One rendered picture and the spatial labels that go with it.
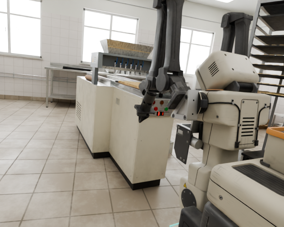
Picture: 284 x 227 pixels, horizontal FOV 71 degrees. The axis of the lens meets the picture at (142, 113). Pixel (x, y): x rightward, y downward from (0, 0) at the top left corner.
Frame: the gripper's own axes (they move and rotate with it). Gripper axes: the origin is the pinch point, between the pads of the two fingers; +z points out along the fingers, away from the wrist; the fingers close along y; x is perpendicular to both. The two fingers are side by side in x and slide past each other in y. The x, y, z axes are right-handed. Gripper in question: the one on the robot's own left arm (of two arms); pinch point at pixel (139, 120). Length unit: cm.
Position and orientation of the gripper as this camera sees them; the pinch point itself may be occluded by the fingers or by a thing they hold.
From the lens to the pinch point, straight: 111.7
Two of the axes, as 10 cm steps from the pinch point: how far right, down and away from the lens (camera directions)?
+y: -8.9, -0.1, -4.5
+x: 3.3, 6.6, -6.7
